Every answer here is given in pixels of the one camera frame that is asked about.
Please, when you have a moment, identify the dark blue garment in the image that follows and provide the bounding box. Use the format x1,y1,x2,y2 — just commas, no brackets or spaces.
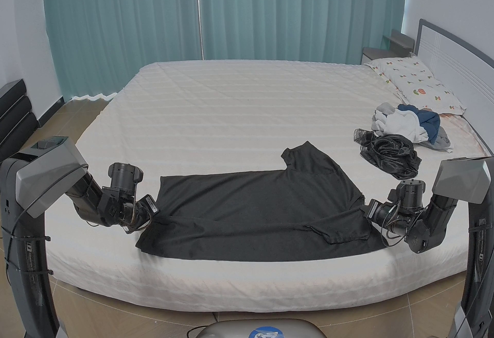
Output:
398,104,441,144

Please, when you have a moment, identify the black satin garment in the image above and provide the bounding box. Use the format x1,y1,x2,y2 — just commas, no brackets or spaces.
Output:
354,128,422,180

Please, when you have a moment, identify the white printed pillow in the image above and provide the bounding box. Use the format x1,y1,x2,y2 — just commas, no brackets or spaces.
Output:
365,57,467,115

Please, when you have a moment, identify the bed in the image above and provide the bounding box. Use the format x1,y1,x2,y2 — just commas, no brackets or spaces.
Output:
40,18,494,314

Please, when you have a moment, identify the grey bedside table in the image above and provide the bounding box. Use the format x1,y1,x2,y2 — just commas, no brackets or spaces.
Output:
361,29,415,61

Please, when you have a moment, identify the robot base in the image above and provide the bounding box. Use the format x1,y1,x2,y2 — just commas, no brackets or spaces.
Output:
197,320,329,338

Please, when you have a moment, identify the black shirt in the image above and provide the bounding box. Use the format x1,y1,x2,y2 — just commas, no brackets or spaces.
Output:
135,141,388,263

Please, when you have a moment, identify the black chest of drawers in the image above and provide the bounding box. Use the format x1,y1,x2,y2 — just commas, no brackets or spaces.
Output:
0,79,39,160

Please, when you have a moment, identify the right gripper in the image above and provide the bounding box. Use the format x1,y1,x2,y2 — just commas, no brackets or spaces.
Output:
364,198,390,228

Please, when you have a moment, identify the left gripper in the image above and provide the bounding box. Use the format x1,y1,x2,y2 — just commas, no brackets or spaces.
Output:
134,195,160,227

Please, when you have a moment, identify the pile of clothes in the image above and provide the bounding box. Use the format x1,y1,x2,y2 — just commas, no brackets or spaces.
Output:
371,103,453,154

